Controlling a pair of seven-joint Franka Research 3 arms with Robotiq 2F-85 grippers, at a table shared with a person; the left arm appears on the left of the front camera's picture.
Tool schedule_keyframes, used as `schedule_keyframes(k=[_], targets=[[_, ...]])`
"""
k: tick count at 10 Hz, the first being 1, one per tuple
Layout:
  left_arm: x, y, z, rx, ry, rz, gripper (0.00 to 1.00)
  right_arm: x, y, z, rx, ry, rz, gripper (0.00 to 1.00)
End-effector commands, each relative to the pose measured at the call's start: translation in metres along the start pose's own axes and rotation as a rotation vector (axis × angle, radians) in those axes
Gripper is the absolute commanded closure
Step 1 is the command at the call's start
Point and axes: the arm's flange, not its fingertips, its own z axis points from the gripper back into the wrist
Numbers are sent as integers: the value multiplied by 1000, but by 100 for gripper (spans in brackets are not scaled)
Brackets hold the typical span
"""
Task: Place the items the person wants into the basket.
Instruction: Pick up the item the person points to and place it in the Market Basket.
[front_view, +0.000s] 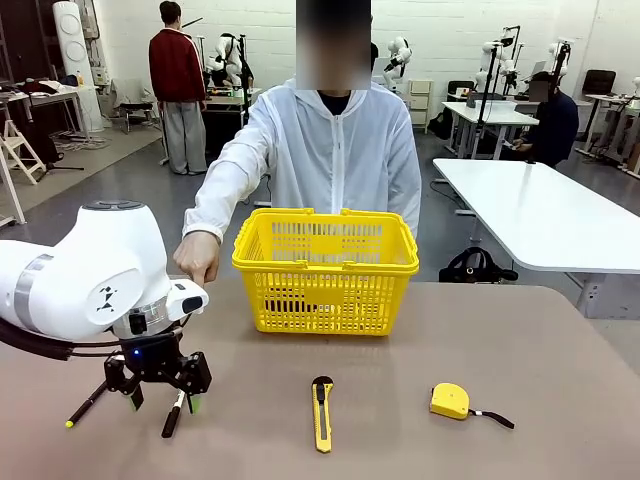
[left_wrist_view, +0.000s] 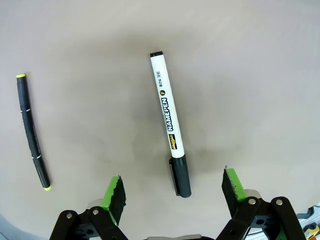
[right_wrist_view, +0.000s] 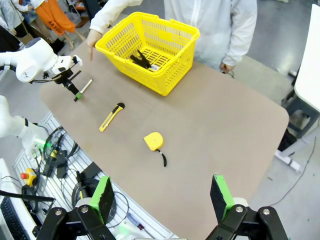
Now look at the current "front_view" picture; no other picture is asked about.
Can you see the yellow tape measure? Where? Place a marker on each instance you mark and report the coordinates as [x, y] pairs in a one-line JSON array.
[[450, 400]]

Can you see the black bag on floor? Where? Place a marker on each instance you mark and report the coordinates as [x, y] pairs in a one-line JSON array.
[[475, 270]]

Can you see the white tower air conditioner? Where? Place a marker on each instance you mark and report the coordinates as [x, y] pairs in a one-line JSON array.
[[75, 50]]

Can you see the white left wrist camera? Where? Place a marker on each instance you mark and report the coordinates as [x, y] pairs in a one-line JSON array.
[[190, 300]]

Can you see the yellow plastic shopping basket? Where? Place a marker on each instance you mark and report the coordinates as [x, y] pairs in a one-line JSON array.
[[325, 295]]

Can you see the black pen yellow tip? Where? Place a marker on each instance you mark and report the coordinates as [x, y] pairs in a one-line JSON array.
[[82, 412]]

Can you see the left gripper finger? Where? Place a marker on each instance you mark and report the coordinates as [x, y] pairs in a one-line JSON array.
[[197, 375], [117, 377]]

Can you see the large white table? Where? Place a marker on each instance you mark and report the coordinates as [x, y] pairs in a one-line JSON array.
[[540, 215]]

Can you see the black and white marker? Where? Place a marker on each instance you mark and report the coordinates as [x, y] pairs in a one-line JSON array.
[[171, 420]]

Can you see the person right forearm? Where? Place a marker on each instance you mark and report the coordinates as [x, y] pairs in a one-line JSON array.
[[215, 200]]

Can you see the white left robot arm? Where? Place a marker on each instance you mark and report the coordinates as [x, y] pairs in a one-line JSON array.
[[75, 280]]

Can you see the person in red jacket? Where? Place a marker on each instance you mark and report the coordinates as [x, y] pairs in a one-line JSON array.
[[175, 65]]

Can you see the white wooden step ladder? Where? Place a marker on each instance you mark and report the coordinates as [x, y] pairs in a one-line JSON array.
[[17, 150]]

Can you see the seated person in dark clothes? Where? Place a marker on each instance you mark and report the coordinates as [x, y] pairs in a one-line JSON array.
[[557, 125]]

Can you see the person in white hoodie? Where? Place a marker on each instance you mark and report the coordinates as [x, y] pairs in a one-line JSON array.
[[330, 150]]

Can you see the person right hand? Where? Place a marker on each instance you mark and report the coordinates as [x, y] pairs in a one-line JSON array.
[[197, 257]]

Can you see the white background desk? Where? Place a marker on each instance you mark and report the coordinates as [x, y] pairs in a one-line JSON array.
[[480, 112]]

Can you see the white drawer cabinet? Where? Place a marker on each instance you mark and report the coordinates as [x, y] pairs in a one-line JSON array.
[[421, 102]]

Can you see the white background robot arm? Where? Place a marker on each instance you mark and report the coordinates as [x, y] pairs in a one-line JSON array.
[[227, 50], [487, 55], [397, 55]]

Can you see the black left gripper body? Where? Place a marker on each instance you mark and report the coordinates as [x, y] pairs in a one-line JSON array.
[[150, 357]]

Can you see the yellow utility knife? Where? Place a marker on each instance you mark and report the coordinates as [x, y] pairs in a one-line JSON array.
[[322, 415]]

